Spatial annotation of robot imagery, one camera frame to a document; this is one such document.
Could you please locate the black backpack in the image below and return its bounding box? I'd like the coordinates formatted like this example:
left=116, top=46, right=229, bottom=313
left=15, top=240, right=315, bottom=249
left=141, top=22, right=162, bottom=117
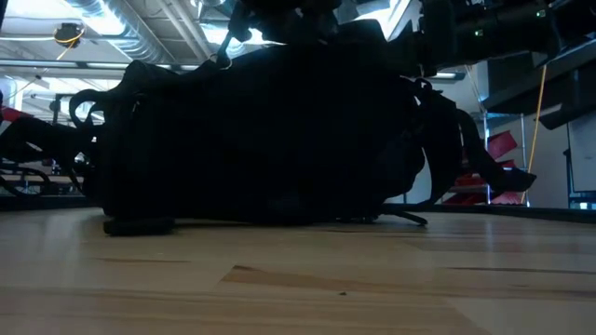
left=0, top=44, right=538, bottom=237

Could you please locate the red panel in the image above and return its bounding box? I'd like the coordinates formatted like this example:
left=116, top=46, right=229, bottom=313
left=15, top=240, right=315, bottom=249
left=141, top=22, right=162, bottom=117
left=486, top=129, right=520, bottom=161

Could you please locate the silver tray rack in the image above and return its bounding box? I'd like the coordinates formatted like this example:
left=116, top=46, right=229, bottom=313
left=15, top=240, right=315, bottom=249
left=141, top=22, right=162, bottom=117
left=446, top=111, right=531, bottom=207

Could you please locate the whiteboard on stand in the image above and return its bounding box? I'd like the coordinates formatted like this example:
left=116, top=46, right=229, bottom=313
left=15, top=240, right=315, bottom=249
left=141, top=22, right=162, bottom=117
left=564, top=111, right=596, bottom=210

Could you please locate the red box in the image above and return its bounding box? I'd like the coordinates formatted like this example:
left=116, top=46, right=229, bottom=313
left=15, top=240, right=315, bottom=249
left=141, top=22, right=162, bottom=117
left=0, top=105, right=30, bottom=124

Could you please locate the wooden workbench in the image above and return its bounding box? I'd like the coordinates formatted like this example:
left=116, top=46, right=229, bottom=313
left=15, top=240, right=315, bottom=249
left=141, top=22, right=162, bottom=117
left=0, top=157, right=88, bottom=199

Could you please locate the silver key ring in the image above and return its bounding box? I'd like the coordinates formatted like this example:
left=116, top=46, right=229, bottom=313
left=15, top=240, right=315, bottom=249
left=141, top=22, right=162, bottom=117
left=208, top=52, right=234, bottom=72

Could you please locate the yellow hanging cable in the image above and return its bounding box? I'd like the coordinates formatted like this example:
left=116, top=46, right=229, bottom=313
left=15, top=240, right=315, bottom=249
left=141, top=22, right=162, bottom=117
left=520, top=63, right=549, bottom=205

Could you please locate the silver ribbed ceiling duct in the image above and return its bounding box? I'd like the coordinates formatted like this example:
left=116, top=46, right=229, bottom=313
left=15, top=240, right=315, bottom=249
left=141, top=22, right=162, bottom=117
left=64, top=0, right=224, bottom=64

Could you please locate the yellow hanging cord reel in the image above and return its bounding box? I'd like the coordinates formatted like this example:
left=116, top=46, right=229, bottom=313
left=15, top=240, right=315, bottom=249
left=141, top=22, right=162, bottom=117
left=52, top=21, right=86, bottom=49

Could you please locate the black metal workstation frame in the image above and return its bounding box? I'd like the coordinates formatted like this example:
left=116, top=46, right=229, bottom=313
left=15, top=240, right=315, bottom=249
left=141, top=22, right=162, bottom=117
left=48, top=91, right=78, bottom=127

